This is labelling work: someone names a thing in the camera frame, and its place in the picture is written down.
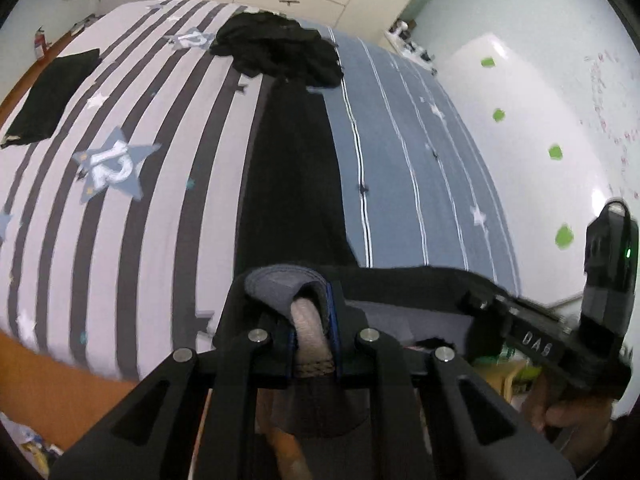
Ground striped star print bedsheet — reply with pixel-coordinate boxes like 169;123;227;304
0;0;521;381

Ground black long pants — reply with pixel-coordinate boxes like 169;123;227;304
235;80;506;436

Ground small colourful packets heap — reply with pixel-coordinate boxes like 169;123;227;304
10;425;66;476

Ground white nightstand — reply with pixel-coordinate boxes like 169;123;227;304
385;20;436;76

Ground pile of black clothes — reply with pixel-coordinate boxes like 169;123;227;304
209;11;345;88

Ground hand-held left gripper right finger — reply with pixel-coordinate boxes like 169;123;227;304
322;280;576;480

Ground person's right forearm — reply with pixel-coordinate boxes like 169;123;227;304
570;405;640;478

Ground pink flower wall stickers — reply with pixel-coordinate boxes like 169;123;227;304
580;50;640;201

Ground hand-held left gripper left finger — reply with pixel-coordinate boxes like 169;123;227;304
50;267;296;480

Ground person's right hand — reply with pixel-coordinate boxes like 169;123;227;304
525;370;616;456

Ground white glossy headboard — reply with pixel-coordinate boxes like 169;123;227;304
435;32;640;311

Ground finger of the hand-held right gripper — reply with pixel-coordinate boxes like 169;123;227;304
460;287;526;323

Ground folded black garment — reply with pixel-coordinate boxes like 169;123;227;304
0;48;103;150

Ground light wooden stool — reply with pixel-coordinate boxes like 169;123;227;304
480;360;541;403

